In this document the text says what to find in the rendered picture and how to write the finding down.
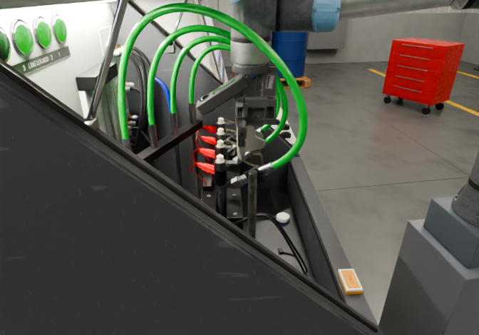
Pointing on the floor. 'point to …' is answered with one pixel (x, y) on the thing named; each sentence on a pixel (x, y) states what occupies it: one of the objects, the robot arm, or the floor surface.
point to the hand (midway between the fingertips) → (239, 155)
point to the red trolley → (422, 70)
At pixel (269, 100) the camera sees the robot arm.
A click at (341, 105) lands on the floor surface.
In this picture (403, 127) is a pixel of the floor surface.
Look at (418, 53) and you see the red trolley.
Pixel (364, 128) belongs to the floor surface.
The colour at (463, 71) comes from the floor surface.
